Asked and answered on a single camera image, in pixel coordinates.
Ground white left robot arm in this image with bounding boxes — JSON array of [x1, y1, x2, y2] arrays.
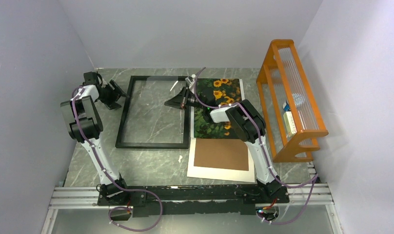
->
[[60, 72, 130, 205]]

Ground black picture frame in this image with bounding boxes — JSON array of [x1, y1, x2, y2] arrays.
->
[[115, 76, 191, 150]]

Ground sunflower photo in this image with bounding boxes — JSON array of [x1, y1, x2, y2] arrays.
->
[[193, 78, 244, 139]]

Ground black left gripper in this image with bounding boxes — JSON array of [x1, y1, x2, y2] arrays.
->
[[97, 80, 128, 110]]

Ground orange wooden shelf rack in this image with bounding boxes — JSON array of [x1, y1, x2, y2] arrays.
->
[[256, 39, 329, 163]]

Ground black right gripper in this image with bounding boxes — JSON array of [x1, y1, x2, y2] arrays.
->
[[164, 87, 206, 110]]

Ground clear acrylic sheet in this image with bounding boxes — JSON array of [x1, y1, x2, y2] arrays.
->
[[122, 77, 185, 143]]

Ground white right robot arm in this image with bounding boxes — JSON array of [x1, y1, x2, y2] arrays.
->
[[164, 75, 285, 202]]

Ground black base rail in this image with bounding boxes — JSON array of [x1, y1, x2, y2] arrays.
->
[[97, 184, 290, 217]]

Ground white mat backing board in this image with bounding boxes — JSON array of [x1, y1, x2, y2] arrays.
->
[[187, 138, 255, 183]]

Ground aluminium table rail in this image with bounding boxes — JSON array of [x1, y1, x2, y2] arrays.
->
[[40, 161, 343, 234]]

